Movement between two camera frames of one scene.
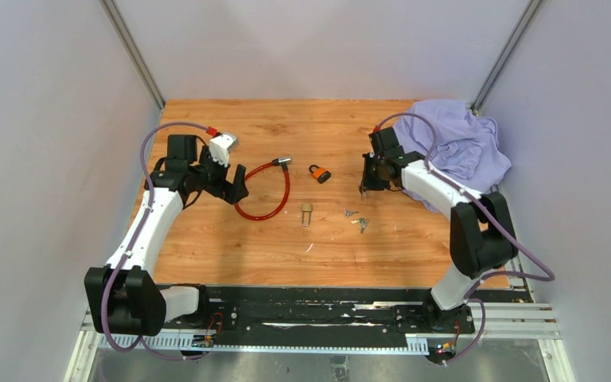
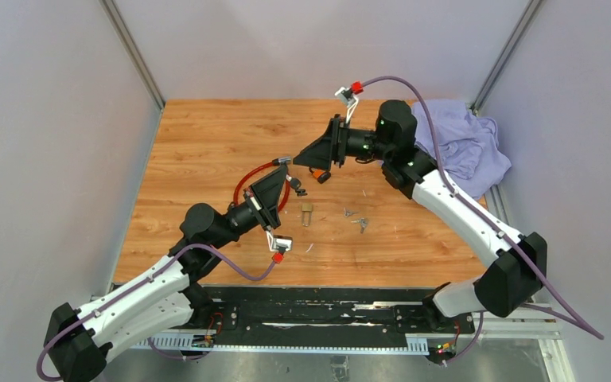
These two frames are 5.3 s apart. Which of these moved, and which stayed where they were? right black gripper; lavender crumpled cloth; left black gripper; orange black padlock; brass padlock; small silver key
Moved: right black gripper; left black gripper
Stayed: orange black padlock; lavender crumpled cloth; brass padlock; small silver key
